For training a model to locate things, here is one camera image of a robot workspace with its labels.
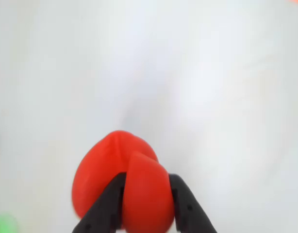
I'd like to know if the green rubber duck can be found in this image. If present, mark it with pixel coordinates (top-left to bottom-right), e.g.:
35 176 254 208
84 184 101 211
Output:
0 213 19 233

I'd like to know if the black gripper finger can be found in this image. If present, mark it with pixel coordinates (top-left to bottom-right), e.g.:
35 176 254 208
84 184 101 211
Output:
168 173 218 233
71 172 128 233

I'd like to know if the red rubber duck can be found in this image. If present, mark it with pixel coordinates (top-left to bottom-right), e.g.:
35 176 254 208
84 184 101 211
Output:
71 130 177 233

